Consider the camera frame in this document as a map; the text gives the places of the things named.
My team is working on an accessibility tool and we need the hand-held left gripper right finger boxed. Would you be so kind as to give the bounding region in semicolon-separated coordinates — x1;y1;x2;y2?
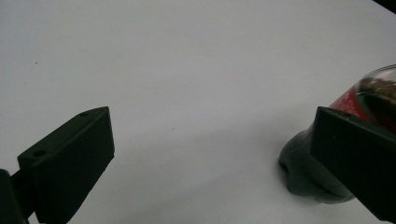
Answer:
309;106;396;224

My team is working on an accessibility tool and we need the white table cover sheet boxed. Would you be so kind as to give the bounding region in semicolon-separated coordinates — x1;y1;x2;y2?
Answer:
0;0;396;224

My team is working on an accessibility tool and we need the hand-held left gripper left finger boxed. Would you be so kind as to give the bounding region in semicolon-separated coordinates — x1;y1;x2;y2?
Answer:
12;106;115;224

